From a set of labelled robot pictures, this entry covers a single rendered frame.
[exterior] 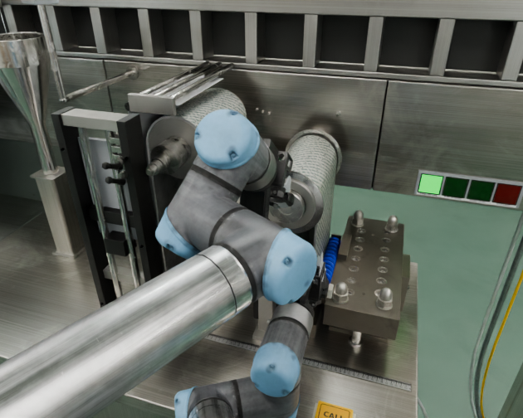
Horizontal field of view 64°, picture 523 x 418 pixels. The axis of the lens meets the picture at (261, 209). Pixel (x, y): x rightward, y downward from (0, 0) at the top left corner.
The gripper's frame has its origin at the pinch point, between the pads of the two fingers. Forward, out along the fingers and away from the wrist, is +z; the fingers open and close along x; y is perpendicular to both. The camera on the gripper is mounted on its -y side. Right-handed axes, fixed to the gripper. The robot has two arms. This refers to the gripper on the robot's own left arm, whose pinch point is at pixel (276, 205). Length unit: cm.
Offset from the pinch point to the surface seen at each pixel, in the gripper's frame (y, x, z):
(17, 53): 25, 66, -8
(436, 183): 17.0, -32.6, 32.7
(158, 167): 2.3, 22.3, -9.1
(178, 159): 5.2, 20.4, -6.0
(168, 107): 14.3, 22.5, -10.4
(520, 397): -41, -79, 103
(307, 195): 3.2, -5.5, 1.4
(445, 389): -51, -60, 137
